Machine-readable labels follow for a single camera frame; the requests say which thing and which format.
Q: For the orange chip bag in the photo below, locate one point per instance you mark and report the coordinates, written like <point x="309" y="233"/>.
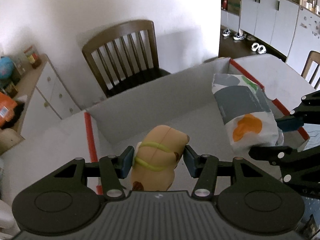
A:
<point x="7" y="106"/>

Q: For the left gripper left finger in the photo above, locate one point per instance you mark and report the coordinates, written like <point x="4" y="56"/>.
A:
<point x="113" y="168"/>

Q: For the red cardboard box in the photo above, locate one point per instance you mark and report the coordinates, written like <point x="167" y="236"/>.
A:
<point x="185" y="102"/>

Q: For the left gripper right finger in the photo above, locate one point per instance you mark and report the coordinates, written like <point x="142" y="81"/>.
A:
<point x="204" y="169"/>

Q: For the yellow dog plush toy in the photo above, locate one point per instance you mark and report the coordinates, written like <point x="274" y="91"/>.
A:
<point x="156" y="158"/>

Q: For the wooden chair at right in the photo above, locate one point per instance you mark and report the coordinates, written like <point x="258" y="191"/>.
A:
<point x="311" y="69"/>

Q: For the red lidded sauce jar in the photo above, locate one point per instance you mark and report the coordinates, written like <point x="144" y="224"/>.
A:
<point x="33" y="57"/>

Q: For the white orange grey snack bag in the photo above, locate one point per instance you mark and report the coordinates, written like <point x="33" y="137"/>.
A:
<point x="245" y="112"/>

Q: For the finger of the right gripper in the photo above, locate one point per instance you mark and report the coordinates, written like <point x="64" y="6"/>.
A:
<point x="275" y="155"/>
<point x="290" y="122"/>

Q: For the wooden chair behind box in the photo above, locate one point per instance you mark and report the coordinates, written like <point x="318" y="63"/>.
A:
<point x="124" y="56"/>

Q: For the blue globe toy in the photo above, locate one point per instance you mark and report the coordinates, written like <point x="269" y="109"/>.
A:
<point x="6" y="68"/>

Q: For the white wall cabinet unit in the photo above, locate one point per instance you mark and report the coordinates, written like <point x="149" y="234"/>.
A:
<point x="288" y="26"/>

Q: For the white side cabinet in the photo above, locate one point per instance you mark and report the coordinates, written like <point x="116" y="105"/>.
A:
<point x="46" y="100"/>

